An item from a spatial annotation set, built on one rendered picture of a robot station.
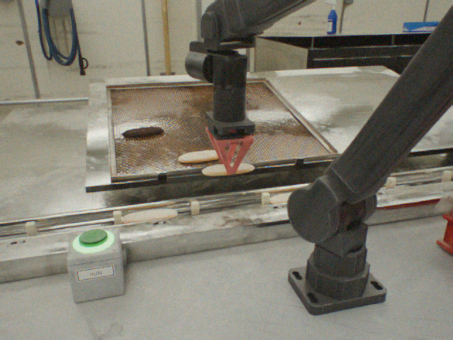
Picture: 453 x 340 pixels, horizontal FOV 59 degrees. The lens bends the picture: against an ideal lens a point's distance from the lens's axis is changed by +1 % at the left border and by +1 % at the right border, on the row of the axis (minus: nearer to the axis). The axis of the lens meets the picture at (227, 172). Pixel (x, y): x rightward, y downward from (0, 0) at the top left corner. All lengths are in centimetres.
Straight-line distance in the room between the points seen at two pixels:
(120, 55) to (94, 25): 36
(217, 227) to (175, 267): 10
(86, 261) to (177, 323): 15
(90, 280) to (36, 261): 11
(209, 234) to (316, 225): 21
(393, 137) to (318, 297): 25
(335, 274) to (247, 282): 13
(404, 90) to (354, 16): 467
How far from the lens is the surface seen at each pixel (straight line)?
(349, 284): 59
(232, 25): 63
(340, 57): 272
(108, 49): 438
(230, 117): 68
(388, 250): 75
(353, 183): 51
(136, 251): 67
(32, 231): 75
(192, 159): 86
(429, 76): 45
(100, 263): 59
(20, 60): 447
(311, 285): 61
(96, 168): 87
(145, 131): 97
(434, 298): 67
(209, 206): 77
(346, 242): 55
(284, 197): 79
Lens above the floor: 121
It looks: 23 degrees down
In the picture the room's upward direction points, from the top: straight up
